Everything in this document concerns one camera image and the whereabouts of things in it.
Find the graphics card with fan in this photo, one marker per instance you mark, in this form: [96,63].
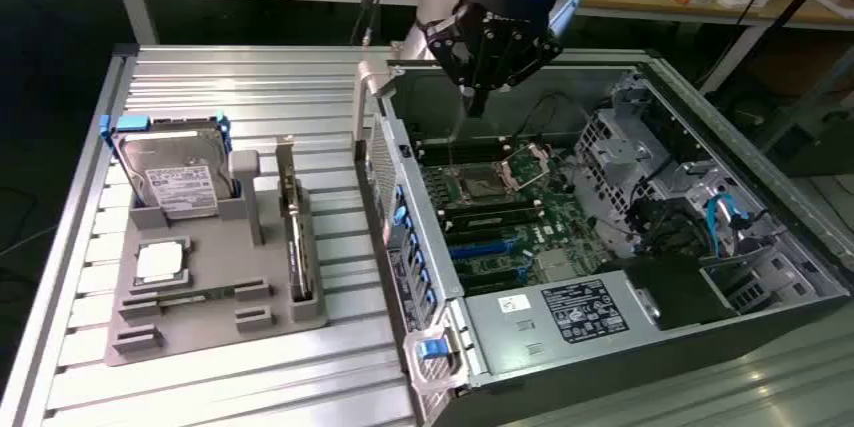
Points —
[294,227]

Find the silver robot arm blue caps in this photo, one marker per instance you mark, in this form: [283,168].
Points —
[434,2]

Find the thin metal locking lever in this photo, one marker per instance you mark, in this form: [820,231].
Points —
[454,152]

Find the metal socket cover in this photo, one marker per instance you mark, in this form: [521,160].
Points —
[527,167]

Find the perforated metal drive cage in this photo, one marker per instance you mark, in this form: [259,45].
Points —
[621,152]

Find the CPU socket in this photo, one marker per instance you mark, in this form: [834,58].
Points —
[481,184]

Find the black RAM stick white label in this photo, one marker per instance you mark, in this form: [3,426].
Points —
[487,223]

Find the green motherboard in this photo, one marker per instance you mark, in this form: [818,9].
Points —
[554,227]

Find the blue expansion slot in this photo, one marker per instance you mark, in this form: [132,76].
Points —
[482,249]

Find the blue card retainer clips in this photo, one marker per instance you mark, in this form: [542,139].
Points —
[417,257]

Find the silver chipset heatsink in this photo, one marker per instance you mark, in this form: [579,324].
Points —
[555,267]

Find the black expansion slot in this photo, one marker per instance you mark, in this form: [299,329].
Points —
[490,274]
[494,287]

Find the dark computer tower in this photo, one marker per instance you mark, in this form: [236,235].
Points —
[821,147]

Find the grey power supply unit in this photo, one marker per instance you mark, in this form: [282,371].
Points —
[587,307]

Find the black fan shroud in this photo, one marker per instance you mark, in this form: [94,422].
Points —
[667,292]

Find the grey parts rack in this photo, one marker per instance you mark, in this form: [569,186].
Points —
[214,257]

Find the empty metal disk bay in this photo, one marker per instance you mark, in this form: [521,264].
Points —
[768,277]

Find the blue case latch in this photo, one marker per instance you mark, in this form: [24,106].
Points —
[430,350]

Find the silver CPU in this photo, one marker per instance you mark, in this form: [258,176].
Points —
[162,262]

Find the green RAM stick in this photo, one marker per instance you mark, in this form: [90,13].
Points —
[194,295]

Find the black open PC case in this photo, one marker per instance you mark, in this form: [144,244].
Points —
[768,342]

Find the cluttered wooden desk grey frame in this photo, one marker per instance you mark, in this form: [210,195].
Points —
[667,9]

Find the hard disk with blue bracket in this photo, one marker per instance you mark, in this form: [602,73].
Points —
[174,177]

